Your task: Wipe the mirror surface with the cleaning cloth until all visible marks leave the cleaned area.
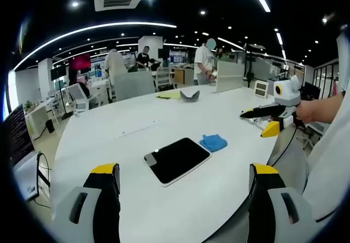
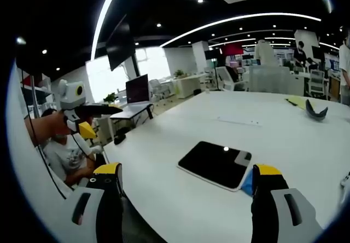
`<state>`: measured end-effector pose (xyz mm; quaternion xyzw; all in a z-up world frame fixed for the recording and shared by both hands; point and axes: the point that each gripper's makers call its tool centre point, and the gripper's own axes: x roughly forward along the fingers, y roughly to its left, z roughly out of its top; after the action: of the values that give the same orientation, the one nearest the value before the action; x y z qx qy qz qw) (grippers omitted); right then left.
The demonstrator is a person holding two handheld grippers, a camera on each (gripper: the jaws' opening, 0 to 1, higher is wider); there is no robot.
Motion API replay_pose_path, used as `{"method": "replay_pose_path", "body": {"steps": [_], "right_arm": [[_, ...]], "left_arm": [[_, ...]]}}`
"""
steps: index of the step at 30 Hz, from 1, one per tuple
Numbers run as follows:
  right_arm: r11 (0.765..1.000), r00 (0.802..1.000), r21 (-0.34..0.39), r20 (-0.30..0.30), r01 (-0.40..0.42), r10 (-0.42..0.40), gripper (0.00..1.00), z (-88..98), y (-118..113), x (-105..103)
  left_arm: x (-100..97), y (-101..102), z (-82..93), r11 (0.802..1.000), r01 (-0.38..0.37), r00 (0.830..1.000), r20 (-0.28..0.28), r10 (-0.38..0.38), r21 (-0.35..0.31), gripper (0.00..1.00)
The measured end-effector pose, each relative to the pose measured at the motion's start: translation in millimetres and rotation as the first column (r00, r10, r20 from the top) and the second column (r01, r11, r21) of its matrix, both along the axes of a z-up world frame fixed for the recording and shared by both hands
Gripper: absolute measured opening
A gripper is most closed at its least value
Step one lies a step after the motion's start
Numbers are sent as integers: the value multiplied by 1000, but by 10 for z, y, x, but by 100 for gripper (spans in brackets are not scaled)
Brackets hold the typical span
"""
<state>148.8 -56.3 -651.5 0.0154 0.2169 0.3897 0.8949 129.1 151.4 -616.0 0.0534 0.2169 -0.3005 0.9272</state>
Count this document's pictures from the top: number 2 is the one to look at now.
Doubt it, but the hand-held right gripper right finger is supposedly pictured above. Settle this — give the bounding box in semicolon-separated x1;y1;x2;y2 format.
250;163;325;243

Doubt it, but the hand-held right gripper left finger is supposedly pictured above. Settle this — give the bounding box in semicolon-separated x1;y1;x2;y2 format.
58;161;124;243

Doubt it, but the blue cleaning cloth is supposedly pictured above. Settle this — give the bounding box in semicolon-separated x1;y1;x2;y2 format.
240;168;257;198

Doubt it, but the black tablet pad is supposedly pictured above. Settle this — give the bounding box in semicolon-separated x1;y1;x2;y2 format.
177;141;253;193

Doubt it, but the black-legged monitor stand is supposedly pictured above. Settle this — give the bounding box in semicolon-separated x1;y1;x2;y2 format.
109;102;155;128

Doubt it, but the computer monitor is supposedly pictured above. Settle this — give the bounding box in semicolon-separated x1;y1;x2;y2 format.
125;73;150;105

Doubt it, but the hanging black screen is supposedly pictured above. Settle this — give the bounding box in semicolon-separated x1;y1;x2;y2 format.
104;14;137;72

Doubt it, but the white object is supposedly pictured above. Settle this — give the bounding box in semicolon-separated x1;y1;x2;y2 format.
340;171;350;189

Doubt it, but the curved ceiling light strip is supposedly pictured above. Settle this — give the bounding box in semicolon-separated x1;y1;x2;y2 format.
90;0;127;61
159;12;322;48

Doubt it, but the white paper strip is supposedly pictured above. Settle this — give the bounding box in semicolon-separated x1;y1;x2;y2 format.
217;115;264;128

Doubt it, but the dark curved headset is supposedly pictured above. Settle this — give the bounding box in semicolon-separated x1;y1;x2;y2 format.
305;99;329;124

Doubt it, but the yellow sheet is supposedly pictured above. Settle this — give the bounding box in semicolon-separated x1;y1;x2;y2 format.
284;95;309;110

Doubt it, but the white office chair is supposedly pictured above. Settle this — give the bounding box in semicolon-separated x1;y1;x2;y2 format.
215;66;236;91

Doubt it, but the frosted desk partition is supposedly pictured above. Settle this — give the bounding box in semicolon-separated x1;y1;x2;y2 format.
248;64;293;93

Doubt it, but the grey mesh office chair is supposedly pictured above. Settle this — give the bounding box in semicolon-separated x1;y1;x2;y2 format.
308;70;326;99

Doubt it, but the red hanging sign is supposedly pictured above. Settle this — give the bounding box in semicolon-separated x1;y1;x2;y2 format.
220;44;244;56

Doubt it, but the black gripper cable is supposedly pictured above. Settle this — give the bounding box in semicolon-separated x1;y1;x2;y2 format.
27;74;68;200

